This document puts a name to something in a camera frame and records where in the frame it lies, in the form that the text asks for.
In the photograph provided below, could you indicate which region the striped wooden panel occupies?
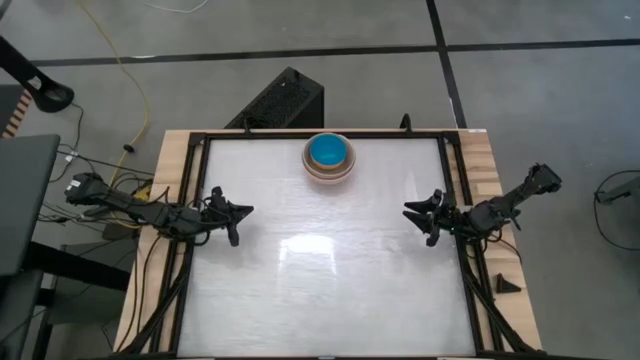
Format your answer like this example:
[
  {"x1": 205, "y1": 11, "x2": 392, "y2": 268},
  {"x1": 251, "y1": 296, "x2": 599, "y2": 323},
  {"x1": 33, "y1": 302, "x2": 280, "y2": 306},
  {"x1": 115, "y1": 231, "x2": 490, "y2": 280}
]
[{"x1": 1, "y1": 89, "x2": 33, "y2": 140}]

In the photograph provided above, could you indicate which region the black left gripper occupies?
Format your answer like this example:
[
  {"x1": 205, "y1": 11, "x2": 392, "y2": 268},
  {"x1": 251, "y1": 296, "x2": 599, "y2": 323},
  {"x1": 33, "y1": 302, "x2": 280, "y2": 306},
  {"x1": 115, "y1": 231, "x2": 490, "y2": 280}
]
[{"x1": 199, "y1": 186, "x2": 255, "y2": 248}]

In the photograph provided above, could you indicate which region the black curved stand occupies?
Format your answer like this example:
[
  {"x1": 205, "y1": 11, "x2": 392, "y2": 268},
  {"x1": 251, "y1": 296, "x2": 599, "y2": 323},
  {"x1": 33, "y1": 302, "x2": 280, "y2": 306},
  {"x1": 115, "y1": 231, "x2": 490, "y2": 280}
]
[{"x1": 0, "y1": 34, "x2": 76, "y2": 114}]

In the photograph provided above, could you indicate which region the black perforated tower box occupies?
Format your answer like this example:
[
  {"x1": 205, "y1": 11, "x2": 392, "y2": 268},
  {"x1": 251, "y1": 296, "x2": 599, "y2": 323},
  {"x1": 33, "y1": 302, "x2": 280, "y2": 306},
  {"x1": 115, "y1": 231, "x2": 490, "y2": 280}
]
[{"x1": 224, "y1": 65, "x2": 326, "y2": 131}]

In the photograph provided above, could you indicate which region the blue bowl with wooden rim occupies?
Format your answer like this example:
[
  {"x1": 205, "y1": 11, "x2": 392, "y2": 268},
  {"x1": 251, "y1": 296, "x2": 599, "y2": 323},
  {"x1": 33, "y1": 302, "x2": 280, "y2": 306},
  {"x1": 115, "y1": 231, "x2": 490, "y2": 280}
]
[{"x1": 301, "y1": 132, "x2": 357, "y2": 186}]

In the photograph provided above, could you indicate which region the orange patterned bowl blue inside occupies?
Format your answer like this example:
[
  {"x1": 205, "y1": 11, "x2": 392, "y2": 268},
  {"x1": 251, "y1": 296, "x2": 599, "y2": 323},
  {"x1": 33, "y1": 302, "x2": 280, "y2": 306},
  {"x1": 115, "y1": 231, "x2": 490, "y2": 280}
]
[{"x1": 307, "y1": 132, "x2": 351, "y2": 171}]

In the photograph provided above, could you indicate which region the dark grey desk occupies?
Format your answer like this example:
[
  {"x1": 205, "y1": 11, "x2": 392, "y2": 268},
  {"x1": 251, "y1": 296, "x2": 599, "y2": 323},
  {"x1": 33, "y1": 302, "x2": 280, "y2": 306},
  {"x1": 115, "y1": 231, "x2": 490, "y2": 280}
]
[{"x1": 0, "y1": 133, "x2": 62, "y2": 279}]

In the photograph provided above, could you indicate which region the black looped cable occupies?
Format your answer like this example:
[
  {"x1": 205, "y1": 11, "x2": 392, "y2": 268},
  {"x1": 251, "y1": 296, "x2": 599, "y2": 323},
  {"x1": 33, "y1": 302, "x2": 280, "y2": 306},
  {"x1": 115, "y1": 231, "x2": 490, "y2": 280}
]
[{"x1": 593, "y1": 169, "x2": 640, "y2": 252}]

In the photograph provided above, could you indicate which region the black metal table frame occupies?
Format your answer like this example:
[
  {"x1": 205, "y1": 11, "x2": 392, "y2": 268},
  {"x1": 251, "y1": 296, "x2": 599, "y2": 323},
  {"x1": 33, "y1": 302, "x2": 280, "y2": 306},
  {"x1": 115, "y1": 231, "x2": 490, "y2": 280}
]
[{"x1": 118, "y1": 127, "x2": 547, "y2": 360}]

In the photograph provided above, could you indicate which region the grey chair base leg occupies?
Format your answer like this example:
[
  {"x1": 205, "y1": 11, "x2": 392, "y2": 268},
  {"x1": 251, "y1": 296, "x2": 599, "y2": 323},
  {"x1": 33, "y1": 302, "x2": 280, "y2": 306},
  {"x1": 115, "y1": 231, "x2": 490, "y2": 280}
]
[{"x1": 595, "y1": 174, "x2": 640, "y2": 205}]

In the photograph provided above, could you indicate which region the black triangular bracket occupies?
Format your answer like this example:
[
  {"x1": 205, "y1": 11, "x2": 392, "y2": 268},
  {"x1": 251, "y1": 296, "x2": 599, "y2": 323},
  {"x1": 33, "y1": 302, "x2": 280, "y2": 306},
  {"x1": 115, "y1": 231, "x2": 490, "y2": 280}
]
[{"x1": 495, "y1": 272, "x2": 523, "y2": 295}]

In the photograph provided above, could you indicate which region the yellow cable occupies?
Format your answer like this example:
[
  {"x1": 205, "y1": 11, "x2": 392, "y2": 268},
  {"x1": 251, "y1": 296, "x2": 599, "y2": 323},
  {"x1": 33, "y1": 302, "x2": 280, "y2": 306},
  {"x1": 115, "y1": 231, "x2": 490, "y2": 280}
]
[{"x1": 74, "y1": 0, "x2": 152, "y2": 231}]

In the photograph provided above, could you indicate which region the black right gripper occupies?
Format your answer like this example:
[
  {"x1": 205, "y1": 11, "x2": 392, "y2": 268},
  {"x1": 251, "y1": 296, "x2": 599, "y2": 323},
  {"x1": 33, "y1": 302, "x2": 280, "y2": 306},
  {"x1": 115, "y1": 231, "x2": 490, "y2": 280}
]
[{"x1": 402, "y1": 188, "x2": 472, "y2": 248}]

